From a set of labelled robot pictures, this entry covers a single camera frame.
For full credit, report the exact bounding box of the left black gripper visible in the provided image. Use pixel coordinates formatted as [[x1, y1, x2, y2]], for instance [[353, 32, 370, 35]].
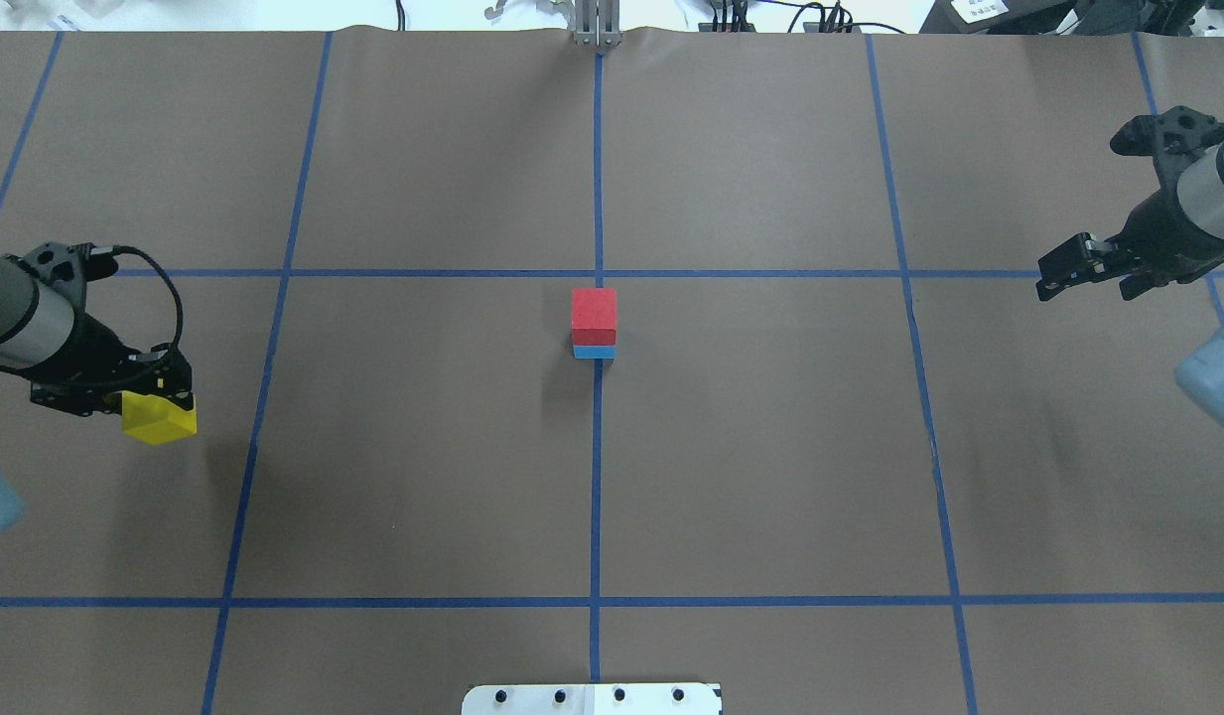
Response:
[[31, 318, 193, 416]]

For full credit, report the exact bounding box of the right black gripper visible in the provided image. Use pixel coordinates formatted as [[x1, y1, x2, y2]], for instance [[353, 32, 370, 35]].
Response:
[[1036, 190, 1224, 302]]

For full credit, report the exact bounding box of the yellow foam block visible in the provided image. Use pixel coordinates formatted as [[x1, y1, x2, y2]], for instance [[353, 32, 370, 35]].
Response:
[[120, 392, 200, 444]]

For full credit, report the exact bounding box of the blue foam block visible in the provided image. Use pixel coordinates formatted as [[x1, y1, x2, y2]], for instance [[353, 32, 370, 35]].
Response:
[[572, 344, 617, 360]]

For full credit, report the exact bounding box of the red foam block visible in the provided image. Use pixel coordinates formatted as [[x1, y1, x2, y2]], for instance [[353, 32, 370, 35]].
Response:
[[570, 288, 617, 346]]

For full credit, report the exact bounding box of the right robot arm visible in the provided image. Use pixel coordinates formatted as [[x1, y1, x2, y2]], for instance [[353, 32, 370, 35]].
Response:
[[1036, 107, 1224, 302]]

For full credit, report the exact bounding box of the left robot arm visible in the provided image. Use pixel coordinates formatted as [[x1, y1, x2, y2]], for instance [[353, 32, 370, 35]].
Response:
[[0, 241, 200, 444]]

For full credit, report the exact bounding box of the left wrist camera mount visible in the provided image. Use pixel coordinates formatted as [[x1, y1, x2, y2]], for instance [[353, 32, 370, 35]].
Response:
[[2, 241, 120, 309]]

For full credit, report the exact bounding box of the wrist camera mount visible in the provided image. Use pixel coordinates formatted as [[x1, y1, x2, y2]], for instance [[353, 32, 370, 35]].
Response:
[[1108, 105, 1224, 192], [2, 241, 120, 309]]

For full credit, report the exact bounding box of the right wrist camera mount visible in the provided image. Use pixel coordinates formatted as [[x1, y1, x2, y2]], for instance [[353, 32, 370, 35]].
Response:
[[1108, 105, 1224, 192]]

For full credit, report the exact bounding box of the white camera stand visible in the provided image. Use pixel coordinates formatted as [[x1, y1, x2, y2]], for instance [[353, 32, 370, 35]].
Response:
[[461, 682, 725, 714]]

